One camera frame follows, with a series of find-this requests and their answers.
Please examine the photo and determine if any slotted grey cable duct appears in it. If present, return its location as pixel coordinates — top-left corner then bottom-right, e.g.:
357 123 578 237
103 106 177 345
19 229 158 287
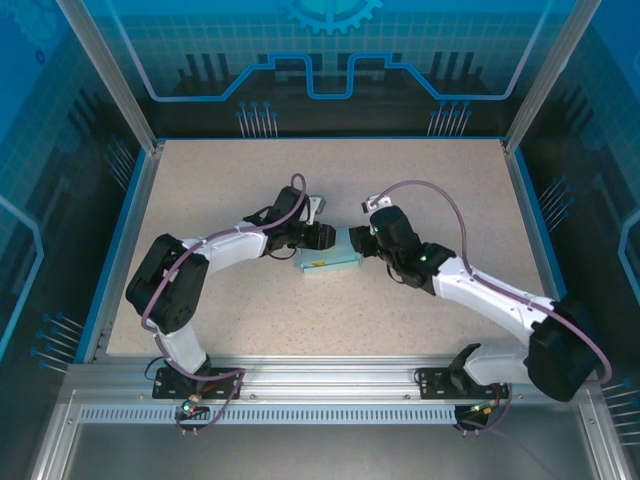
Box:
77 405 459 426

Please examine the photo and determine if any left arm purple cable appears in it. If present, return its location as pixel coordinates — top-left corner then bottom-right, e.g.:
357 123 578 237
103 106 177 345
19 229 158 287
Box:
141 172 309 437

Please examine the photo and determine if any cable connector with LED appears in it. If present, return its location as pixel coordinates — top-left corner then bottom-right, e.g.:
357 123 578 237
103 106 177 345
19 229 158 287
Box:
467 399 503 417
175 392 210 419

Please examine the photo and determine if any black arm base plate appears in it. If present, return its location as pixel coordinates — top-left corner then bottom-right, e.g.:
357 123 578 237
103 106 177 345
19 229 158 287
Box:
152 367 244 400
413 366 511 400

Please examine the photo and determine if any grey metal panel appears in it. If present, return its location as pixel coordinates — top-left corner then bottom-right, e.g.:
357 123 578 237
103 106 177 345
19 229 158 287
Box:
29 389 640 480

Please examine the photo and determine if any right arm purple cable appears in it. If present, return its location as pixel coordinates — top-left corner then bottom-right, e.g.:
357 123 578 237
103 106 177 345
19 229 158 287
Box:
369 179 614 437

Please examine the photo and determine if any light blue paper box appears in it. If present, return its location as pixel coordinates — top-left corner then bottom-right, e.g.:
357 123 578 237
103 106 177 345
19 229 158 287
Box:
294 227 362 276

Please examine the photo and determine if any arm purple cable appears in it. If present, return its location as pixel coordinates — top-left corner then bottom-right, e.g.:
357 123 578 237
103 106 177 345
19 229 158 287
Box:
369 179 614 437
141 172 309 437

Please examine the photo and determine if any aluminium side rail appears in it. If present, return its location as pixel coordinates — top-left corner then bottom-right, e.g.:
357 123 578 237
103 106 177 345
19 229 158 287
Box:
83 148 165 362
501 143 575 362

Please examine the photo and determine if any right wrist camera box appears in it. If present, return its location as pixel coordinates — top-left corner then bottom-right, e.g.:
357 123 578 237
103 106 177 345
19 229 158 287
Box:
359 194 395 215

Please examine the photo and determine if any aluminium frame post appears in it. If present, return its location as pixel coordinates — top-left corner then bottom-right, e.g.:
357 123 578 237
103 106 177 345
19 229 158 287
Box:
55 0 166 154
502 0 589 154

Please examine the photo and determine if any aluminium mounting rail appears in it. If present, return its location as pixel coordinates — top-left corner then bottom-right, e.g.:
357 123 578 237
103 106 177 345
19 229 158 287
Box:
64 354 601 406

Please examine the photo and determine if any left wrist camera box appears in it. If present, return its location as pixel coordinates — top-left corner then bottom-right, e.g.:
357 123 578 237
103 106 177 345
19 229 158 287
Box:
306 194 327 225

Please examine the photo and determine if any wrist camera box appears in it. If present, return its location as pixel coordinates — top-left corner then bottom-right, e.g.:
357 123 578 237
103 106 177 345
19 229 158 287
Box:
359 194 395 215
306 194 327 225

